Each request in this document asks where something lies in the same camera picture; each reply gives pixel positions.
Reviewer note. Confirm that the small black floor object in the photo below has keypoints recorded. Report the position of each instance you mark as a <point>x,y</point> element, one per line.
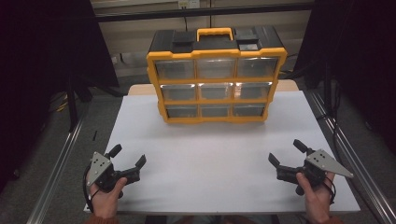
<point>95,135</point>

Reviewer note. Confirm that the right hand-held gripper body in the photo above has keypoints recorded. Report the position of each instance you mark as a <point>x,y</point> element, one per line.
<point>314,174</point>

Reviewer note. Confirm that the black curtain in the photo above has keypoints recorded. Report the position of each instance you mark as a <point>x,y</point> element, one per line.
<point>358,56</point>
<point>37,62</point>

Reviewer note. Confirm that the aluminium floor rail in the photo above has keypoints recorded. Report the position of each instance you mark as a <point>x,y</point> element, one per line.
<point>56,174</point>
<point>351,155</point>

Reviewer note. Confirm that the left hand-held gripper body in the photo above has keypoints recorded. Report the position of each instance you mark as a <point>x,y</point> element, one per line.
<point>104,174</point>

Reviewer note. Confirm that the person's left hand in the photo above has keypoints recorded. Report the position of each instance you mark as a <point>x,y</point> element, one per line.
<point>104,203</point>

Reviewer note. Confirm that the black metal stand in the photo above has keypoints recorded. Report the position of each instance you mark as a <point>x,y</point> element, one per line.
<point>72,102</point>

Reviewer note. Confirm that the yellow and black drawer organizer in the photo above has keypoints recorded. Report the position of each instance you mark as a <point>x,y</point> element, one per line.
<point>214,52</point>

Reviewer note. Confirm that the set of clear plastic drawers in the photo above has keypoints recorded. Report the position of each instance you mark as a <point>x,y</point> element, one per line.
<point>214,67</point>

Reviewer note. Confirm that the black horizontal bar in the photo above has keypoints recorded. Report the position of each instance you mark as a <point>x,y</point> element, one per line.
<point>202,12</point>

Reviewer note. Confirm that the white wall outlet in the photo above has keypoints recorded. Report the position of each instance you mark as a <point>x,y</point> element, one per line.
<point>189,3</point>

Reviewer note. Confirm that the person's right hand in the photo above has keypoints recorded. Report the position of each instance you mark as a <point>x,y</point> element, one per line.
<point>317,202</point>

